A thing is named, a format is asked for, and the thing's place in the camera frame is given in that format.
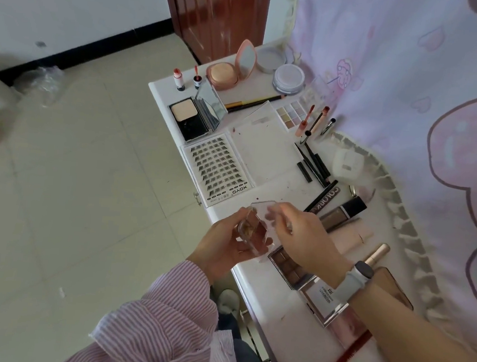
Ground pink cushion compact with mirror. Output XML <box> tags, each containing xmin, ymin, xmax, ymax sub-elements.
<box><xmin>204</xmin><ymin>36</ymin><xmax>259</xmax><ymax>94</ymax></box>

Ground black and gold makeup brush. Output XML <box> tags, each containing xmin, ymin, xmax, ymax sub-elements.
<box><xmin>223</xmin><ymin>89</ymin><xmax>287</xmax><ymax>118</ymax></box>

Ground person's left hand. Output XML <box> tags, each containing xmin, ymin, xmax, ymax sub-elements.
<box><xmin>185</xmin><ymin>205</ymin><xmax>277</xmax><ymax>290</ymax></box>

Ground gold concealer tube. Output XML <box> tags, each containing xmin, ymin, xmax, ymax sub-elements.
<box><xmin>363</xmin><ymin>241</ymin><xmax>391</xmax><ymax>270</ymax></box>

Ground person's right hand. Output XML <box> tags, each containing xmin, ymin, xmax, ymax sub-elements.
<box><xmin>260</xmin><ymin>201</ymin><xmax>359</xmax><ymax>282</ymax></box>

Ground red pencil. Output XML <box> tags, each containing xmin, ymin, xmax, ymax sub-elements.
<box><xmin>318</xmin><ymin>325</ymin><xmax>374</xmax><ymax>362</ymax></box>

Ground black powder compact with mirror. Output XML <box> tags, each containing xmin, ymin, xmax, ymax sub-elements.
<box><xmin>166</xmin><ymin>75</ymin><xmax>231</xmax><ymax>146</ymax></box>

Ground small white box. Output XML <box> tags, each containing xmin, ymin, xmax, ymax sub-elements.
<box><xmin>331</xmin><ymin>147</ymin><xmax>367</xmax><ymax>183</ymax></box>

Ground dark foundation bottle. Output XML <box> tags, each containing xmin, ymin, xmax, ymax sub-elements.
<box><xmin>317</xmin><ymin>193</ymin><xmax>369</xmax><ymax>237</ymax></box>

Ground black eyeliner pen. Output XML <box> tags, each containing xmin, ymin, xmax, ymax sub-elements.
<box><xmin>301</xmin><ymin>143</ymin><xmax>335</xmax><ymax>180</ymax></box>

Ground silver and black mascara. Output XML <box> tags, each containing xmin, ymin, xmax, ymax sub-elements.
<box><xmin>299</xmin><ymin>115</ymin><xmax>337</xmax><ymax>148</ymax></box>

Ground small clear makeup compact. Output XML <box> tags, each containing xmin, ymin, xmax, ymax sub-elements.
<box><xmin>235</xmin><ymin>199</ymin><xmax>281</xmax><ymax>266</ymax></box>

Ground brown wooden door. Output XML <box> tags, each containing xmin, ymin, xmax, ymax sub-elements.
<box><xmin>153</xmin><ymin>0</ymin><xmax>273</xmax><ymax>70</ymax></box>

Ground round lilac jar lid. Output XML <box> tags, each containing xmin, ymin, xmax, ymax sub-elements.
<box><xmin>254</xmin><ymin>44</ymin><xmax>291</xmax><ymax>76</ymax></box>

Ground brown phone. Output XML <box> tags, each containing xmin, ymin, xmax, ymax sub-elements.
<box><xmin>370</xmin><ymin>266</ymin><xmax>418</xmax><ymax>312</ymax></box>

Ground person's right forearm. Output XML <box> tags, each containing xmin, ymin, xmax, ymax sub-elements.
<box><xmin>341</xmin><ymin>276</ymin><xmax>477</xmax><ymax>362</ymax></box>

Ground clear plastic box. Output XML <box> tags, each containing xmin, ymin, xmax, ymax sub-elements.
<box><xmin>307</xmin><ymin>74</ymin><xmax>341</xmax><ymax>104</ymax></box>

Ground peach lip gloss tube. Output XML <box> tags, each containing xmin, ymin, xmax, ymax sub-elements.
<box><xmin>309</xmin><ymin>104</ymin><xmax>331</xmax><ymax>137</ymax></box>

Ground black eyeliner pencil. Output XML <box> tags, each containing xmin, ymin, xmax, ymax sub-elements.
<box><xmin>291</xmin><ymin>142</ymin><xmax>330</xmax><ymax>188</ymax></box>

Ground white shoe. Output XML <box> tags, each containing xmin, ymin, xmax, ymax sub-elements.
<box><xmin>217</xmin><ymin>288</ymin><xmax>241</xmax><ymax>318</ymax></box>

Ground blue jeans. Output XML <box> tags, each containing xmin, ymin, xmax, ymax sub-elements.
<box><xmin>212</xmin><ymin>310</ymin><xmax>279</xmax><ymax>362</ymax></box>

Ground round clear powder jar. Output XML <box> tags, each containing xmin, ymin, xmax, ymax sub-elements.
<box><xmin>271</xmin><ymin>63</ymin><xmax>307</xmax><ymax>97</ymax></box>

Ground pink lip gloss tube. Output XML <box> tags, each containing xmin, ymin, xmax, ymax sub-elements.
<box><xmin>295</xmin><ymin>103</ymin><xmax>316</xmax><ymax>138</ymax></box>

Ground black mascara tube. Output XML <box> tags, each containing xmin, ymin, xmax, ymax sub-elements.
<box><xmin>304</xmin><ymin>183</ymin><xmax>341</xmax><ymax>216</ymax></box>

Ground brown eyeshadow palette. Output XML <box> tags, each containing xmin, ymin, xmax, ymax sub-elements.
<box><xmin>265</xmin><ymin>244</ymin><xmax>321</xmax><ymax>293</ymax></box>

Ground pink striped shirt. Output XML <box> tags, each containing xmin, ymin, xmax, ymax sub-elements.
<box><xmin>58</xmin><ymin>249</ymin><xmax>310</xmax><ymax>362</ymax></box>

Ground clear plastic bag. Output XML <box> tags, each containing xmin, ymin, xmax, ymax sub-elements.
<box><xmin>11</xmin><ymin>62</ymin><xmax>66</xmax><ymax>110</ymax></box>

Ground false eyelash tray case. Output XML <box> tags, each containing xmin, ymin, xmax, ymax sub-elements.
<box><xmin>176</xmin><ymin>118</ymin><xmax>310</xmax><ymax>216</ymax></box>

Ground pale pink cream tube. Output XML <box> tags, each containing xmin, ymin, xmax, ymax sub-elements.
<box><xmin>327</xmin><ymin>223</ymin><xmax>375</xmax><ymax>258</ymax></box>

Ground pale grey smartwatch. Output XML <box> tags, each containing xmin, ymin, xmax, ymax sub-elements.
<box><xmin>335</xmin><ymin>258</ymin><xmax>376</xmax><ymax>309</ymax></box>

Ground clear pastel eyeshadow palette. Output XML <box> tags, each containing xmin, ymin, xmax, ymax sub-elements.
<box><xmin>243</xmin><ymin>96</ymin><xmax>311</xmax><ymax>132</ymax></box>

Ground red lipstick with white base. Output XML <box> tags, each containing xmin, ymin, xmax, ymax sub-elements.
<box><xmin>171</xmin><ymin>68</ymin><xmax>186</xmax><ymax>93</ymax></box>

